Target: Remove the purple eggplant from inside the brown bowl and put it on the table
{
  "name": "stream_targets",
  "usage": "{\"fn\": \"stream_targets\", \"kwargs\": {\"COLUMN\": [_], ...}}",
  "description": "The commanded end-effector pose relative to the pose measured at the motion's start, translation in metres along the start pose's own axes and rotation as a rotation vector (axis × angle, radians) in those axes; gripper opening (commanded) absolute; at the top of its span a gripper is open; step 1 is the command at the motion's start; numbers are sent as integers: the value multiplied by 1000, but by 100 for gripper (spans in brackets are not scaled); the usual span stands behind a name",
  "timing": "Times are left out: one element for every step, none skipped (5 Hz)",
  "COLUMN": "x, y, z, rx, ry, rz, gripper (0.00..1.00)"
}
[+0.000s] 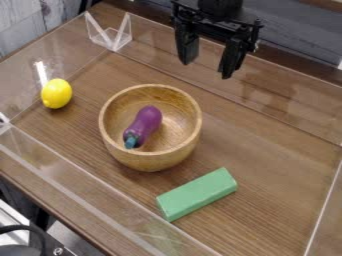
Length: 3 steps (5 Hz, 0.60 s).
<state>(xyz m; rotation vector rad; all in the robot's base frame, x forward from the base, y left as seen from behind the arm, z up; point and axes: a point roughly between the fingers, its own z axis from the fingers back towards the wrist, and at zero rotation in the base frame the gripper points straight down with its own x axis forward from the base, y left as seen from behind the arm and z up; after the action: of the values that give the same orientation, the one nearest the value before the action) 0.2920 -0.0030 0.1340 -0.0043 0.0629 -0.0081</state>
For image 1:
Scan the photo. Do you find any clear acrylic tray wall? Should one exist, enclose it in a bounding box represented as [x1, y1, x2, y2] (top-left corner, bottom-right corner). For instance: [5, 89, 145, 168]
[0, 4, 342, 256]

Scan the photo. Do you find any black cable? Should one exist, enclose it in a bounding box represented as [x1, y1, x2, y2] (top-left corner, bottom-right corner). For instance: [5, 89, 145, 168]
[0, 224, 48, 256]

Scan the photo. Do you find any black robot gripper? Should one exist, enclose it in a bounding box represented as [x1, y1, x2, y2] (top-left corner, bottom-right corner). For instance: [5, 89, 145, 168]
[171, 0, 263, 79]

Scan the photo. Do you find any green rectangular block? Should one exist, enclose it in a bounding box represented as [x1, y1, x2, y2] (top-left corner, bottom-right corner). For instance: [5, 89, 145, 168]
[156, 168, 238, 222]

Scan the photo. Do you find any purple toy eggplant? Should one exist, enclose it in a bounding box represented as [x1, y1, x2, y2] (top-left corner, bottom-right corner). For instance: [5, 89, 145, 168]
[123, 105, 163, 149]

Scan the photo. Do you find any brown wooden bowl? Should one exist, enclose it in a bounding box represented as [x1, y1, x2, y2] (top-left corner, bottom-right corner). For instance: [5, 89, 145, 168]
[99, 84, 203, 172]

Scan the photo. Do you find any yellow lemon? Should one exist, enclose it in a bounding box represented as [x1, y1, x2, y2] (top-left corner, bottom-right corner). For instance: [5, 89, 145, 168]
[40, 78, 72, 109]

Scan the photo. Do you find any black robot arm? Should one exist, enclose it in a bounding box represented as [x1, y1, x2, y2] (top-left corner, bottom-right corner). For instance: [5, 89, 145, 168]
[171, 0, 263, 79]

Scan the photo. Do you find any black metal bracket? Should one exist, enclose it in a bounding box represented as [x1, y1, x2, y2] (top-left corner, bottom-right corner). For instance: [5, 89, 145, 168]
[43, 234, 77, 256]

